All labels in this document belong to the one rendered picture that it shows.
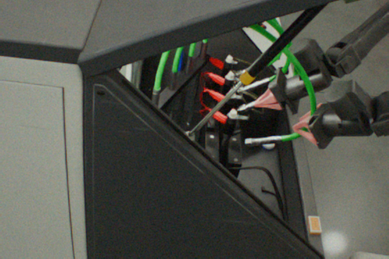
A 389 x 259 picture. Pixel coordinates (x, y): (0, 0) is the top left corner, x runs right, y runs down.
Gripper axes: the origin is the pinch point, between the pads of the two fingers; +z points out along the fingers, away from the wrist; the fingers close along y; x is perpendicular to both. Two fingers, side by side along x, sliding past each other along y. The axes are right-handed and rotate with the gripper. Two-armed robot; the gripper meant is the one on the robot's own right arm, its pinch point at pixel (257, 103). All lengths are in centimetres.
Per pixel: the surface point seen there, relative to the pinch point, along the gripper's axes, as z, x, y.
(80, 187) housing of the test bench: 18, 43, 21
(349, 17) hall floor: 38, -312, -127
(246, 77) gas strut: -19.5, 33.7, 24.1
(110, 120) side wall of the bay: 1, 41, 30
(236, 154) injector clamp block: 13.7, 1.3, -11.7
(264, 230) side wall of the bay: -2.2, 32.9, -10.7
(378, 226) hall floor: 22, -76, -143
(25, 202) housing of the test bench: 32, 46, 24
